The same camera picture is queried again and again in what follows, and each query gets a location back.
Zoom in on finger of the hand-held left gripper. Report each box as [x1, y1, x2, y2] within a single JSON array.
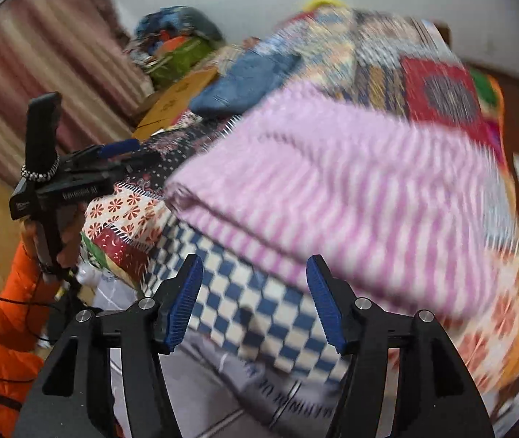
[[104, 153, 166, 180], [69, 139, 142, 166]]

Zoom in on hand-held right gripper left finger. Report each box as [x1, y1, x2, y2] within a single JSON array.
[[13, 253, 204, 438]]

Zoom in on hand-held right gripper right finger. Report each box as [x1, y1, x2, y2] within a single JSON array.
[[306, 254, 495, 438]]

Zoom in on pink white striped towel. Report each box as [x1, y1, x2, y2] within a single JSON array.
[[164, 81, 519, 326]]

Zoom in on person's left hand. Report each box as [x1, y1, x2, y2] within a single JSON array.
[[21, 201, 89, 271]]

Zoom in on silver beaded band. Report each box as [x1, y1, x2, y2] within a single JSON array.
[[21, 152, 61, 182]]

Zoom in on striped brown curtain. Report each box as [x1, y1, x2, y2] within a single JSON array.
[[0, 0, 151, 189]]

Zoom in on green storage box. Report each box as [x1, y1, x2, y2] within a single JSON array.
[[143, 39, 217, 90]]

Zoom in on blue denim jeans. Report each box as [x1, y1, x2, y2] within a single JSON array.
[[189, 48, 304, 118]]

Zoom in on pile of clothes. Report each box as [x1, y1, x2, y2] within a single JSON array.
[[125, 6, 226, 63]]

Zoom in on yellow curved hoop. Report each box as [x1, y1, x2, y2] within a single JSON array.
[[303, 0, 350, 11]]

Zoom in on patchwork quilt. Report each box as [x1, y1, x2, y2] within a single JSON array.
[[77, 7, 519, 420]]

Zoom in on colourful fleece blanket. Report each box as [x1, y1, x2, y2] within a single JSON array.
[[469, 68, 519, 375]]

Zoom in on thin black cable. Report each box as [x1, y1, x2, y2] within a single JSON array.
[[0, 288, 62, 311]]

